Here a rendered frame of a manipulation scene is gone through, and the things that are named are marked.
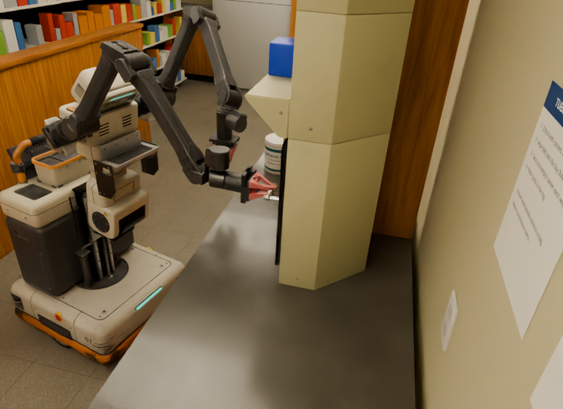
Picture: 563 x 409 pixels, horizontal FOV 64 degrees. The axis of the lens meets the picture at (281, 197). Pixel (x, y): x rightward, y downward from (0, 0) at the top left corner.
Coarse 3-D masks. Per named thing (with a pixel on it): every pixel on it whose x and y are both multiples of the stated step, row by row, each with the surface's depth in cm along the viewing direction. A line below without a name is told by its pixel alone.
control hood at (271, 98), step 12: (264, 84) 118; (276, 84) 118; (288, 84) 119; (252, 96) 109; (264, 96) 109; (276, 96) 109; (288, 96) 109; (264, 108) 110; (276, 108) 109; (288, 108) 108; (264, 120) 112; (276, 120) 110; (288, 120) 110; (276, 132) 112
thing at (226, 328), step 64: (192, 256) 144; (256, 256) 146; (384, 256) 150; (192, 320) 121; (256, 320) 122; (320, 320) 123; (384, 320) 124; (128, 384) 103; (192, 384) 103; (256, 384) 104; (320, 384) 105; (384, 384) 106
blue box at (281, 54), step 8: (272, 40) 123; (280, 40) 124; (288, 40) 124; (272, 48) 122; (280, 48) 121; (288, 48) 121; (272, 56) 123; (280, 56) 122; (288, 56) 122; (272, 64) 124; (280, 64) 123; (288, 64) 123; (272, 72) 125; (280, 72) 124; (288, 72) 124
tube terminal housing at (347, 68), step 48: (336, 48) 99; (384, 48) 105; (336, 96) 104; (384, 96) 112; (288, 144) 113; (336, 144) 111; (384, 144) 120; (288, 192) 120; (336, 192) 119; (288, 240) 127; (336, 240) 128
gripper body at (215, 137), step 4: (216, 124) 165; (220, 128) 164; (224, 128) 164; (228, 128) 164; (220, 132) 165; (224, 132) 165; (228, 132) 165; (212, 136) 169; (216, 136) 169; (220, 136) 165; (224, 136) 165; (228, 136) 166; (232, 136) 170; (236, 136) 170; (212, 140) 167; (216, 140) 166; (220, 140) 166; (224, 140) 166; (228, 140) 166; (232, 140) 167; (236, 140) 167; (232, 144) 166
